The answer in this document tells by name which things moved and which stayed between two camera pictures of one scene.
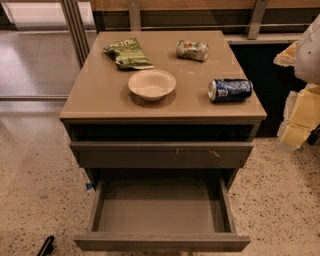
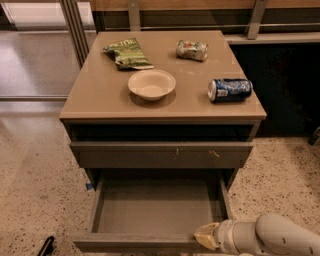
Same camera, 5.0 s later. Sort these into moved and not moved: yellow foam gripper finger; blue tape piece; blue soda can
Moved: yellow foam gripper finger
Not moved: blue soda can; blue tape piece
